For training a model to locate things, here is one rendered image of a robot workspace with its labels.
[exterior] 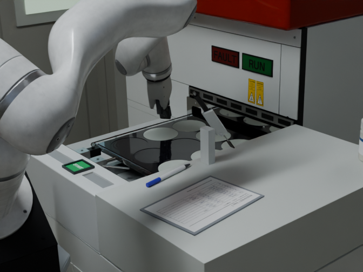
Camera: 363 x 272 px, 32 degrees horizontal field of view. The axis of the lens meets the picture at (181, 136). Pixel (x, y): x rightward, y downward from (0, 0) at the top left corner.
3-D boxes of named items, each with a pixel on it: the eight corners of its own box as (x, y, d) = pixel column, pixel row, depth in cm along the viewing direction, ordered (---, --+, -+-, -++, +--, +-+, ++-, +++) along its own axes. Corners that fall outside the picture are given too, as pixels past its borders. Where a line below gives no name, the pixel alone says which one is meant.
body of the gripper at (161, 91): (148, 57, 176) (154, 87, 184) (139, 81, 169) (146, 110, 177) (173, 58, 174) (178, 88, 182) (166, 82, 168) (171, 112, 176)
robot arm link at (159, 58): (152, 79, 166) (177, 61, 170) (143, 39, 156) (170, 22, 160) (132, 66, 171) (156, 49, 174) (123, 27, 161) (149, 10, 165)
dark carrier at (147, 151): (192, 117, 195) (192, 115, 194) (273, 148, 169) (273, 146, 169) (97, 145, 175) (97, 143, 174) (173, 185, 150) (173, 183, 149)
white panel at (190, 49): (132, 103, 232) (126, -6, 218) (300, 171, 173) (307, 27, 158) (126, 105, 231) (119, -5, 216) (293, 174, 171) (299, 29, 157)
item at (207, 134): (217, 154, 148) (216, 101, 144) (228, 159, 146) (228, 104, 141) (197, 161, 145) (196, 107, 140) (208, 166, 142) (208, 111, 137)
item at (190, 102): (190, 122, 204) (190, 95, 200) (293, 163, 172) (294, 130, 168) (186, 123, 203) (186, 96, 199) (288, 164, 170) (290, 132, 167)
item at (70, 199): (26, 165, 181) (20, 120, 176) (135, 238, 141) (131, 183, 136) (-5, 174, 176) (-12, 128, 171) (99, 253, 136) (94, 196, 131)
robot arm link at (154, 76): (145, 52, 174) (146, 60, 176) (137, 73, 168) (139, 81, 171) (174, 53, 172) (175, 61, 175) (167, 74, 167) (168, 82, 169)
